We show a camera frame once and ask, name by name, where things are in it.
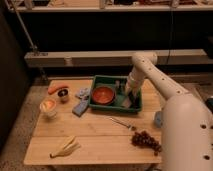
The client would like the long grey shelf beam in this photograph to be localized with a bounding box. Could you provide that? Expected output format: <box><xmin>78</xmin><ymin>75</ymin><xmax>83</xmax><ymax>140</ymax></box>
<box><xmin>24</xmin><ymin>49</ymin><xmax>213</xmax><ymax>68</ymax></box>

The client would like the crumpled grey-blue cloth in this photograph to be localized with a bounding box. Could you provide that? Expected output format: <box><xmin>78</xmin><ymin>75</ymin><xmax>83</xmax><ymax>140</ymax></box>
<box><xmin>75</xmin><ymin>88</ymin><xmax>90</xmax><ymax>100</ymax></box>

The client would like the light blue cup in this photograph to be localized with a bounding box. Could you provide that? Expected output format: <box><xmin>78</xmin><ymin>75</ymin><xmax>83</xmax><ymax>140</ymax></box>
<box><xmin>154</xmin><ymin>111</ymin><xmax>162</xmax><ymax>128</ymax></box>

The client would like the wooden table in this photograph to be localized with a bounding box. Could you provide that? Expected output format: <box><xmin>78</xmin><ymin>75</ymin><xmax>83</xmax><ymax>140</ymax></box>
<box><xmin>24</xmin><ymin>80</ymin><xmax>161</xmax><ymax>165</ymax></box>

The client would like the bunch of dark grapes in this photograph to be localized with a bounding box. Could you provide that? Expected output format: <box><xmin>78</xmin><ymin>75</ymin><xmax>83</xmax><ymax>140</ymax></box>
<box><xmin>131</xmin><ymin>131</ymin><xmax>162</xmax><ymax>156</ymax></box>

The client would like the green plastic tray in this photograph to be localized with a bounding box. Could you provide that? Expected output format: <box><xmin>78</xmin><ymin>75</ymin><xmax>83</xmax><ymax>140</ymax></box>
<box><xmin>88</xmin><ymin>75</ymin><xmax>142</xmax><ymax>113</ymax></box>

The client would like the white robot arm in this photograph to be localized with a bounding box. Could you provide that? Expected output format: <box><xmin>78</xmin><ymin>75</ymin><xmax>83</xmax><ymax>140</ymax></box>
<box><xmin>125</xmin><ymin>51</ymin><xmax>213</xmax><ymax>171</ymax></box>

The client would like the peeled banana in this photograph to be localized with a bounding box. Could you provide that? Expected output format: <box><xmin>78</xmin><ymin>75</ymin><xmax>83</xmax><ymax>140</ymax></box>
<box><xmin>50</xmin><ymin>136</ymin><xmax>81</xmax><ymax>158</ymax></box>

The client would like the metal diagonal pole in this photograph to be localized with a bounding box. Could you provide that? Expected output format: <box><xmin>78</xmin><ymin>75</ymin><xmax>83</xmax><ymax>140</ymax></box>
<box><xmin>9</xmin><ymin>0</ymin><xmax>48</xmax><ymax>82</ymax></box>

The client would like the small metal cup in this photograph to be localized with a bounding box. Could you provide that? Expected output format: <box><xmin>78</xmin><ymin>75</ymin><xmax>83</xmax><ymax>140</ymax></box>
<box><xmin>57</xmin><ymin>89</ymin><xmax>69</xmax><ymax>103</ymax></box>

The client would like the upper shelf board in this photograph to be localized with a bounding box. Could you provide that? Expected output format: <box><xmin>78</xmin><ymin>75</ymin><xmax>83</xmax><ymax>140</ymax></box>
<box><xmin>3</xmin><ymin>0</ymin><xmax>213</xmax><ymax>12</ymax></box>

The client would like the orange carrot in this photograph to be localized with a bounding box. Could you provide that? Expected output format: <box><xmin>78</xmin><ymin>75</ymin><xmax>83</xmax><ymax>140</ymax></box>
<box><xmin>47</xmin><ymin>84</ymin><xmax>68</xmax><ymax>95</ymax></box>

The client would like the blue sponge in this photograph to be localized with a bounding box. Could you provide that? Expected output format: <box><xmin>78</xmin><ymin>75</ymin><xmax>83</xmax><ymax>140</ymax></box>
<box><xmin>72</xmin><ymin>100</ymin><xmax>88</xmax><ymax>117</ymax></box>

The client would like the red-brown bowl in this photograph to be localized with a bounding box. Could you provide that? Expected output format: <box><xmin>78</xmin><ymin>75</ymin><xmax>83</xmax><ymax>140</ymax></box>
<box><xmin>91</xmin><ymin>86</ymin><xmax>115</xmax><ymax>105</ymax></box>

